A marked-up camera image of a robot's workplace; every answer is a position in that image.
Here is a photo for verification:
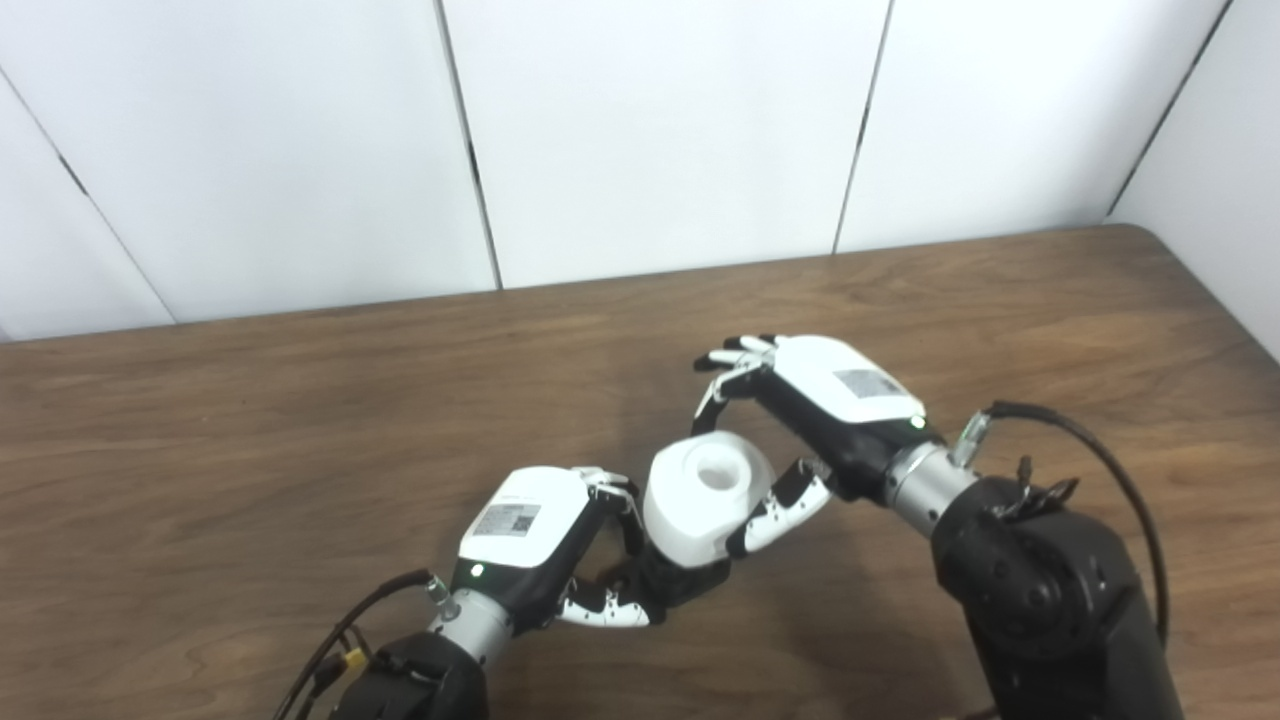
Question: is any black flanged holder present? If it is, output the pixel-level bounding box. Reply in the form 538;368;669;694
600;545;731;626

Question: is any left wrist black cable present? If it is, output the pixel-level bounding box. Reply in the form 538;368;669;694
270;570;451;720

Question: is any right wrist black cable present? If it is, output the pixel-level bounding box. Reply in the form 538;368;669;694
950;400;1171;646

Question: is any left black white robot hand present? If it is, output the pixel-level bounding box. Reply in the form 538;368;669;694
452;465;666;631

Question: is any left arm yellow-plug thin wire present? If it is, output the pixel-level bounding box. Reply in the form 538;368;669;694
300;645;373;720

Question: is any round white plastic piece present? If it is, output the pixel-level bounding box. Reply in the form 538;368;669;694
642;431;778;569

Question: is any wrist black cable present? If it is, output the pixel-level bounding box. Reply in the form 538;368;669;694
950;400;1171;646
270;570;451;720

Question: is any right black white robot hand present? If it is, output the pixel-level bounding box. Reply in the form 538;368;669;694
692;334;946;561

